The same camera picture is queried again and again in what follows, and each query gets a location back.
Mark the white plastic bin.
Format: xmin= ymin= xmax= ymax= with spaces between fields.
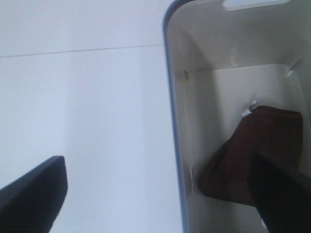
xmin=163 ymin=0 xmax=311 ymax=233

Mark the brown towel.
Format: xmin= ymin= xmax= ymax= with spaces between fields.
xmin=198 ymin=106 xmax=303 ymax=206

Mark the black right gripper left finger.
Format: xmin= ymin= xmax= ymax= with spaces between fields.
xmin=0 ymin=156 xmax=68 ymax=233

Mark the white towel care label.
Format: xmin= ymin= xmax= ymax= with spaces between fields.
xmin=242 ymin=100 xmax=258 ymax=117

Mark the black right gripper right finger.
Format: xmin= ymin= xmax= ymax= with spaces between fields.
xmin=248 ymin=151 xmax=311 ymax=233

